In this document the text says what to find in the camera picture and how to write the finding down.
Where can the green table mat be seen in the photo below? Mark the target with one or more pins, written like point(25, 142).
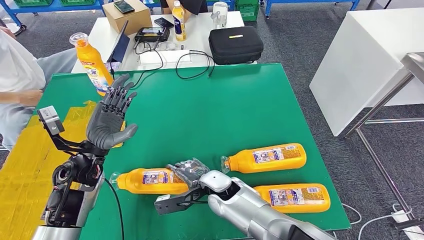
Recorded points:
point(198, 116)

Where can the black smartphone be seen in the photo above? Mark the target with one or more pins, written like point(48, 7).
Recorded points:
point(164, 23)
point(124, 6)

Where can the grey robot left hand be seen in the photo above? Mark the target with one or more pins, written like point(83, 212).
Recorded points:
point(106, 126)

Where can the white table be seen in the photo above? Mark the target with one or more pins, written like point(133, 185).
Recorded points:
point(362, 63)

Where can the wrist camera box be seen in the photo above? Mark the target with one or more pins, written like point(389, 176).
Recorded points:
point(165, 205)
point(50, 120)

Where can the pink keyboard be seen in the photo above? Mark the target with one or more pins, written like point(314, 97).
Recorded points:
point(114, 66)

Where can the orange detergent bottle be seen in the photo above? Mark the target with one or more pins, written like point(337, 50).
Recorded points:
point(238, 164)
point(132, 182)
point(326, 198)
point(89, 59)

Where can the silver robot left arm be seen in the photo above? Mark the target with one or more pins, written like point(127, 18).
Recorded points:
point(73, 205)

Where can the green plastic crate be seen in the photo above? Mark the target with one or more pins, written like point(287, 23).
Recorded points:
point(78, 2)
point(33, 2)
point(248, 10)

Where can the white power strip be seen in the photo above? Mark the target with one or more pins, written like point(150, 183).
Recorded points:
point(404, 217)

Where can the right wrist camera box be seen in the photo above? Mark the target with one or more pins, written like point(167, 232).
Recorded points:
point(165, 205)

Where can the seated person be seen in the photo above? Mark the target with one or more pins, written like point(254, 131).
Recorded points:
point(16, 69)

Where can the person's right hand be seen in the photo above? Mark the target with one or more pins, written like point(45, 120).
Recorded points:
point(31, 98)

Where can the clear safety glasses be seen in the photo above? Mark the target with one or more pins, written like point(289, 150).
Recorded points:
point(169, 46)

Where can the flat white box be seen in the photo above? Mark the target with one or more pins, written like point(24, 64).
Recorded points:
point(164, 57)

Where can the yellow drink bottle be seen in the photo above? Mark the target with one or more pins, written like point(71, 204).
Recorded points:
point(179, 24)

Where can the person in dark shirt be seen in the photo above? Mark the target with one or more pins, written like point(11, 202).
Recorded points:
point(198, 5)

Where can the black carrying case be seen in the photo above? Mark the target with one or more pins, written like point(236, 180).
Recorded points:
point(236, 46)

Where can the steel table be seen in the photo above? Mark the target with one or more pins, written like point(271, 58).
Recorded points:
point(379, 104)

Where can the dark blue tablet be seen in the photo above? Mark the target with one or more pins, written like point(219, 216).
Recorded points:
point(120, 46)

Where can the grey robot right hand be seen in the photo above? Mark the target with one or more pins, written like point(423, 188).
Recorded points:
point(188, 172)

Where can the blue steel rack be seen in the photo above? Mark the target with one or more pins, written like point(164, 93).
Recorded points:
point(66, 7)
point(268, 8)

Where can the brown cardboard box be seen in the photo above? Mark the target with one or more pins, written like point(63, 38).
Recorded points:
point(130, 21)

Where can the black controller with screen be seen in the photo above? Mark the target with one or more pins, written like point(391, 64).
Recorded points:
point(151, 34)

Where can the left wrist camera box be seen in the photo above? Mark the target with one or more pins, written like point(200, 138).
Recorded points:
point(50, 120)

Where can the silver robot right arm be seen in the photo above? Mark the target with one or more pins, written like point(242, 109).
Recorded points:
point(251, 212)

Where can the person's right forearm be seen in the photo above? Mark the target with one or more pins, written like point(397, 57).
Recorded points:
point(10, 98)

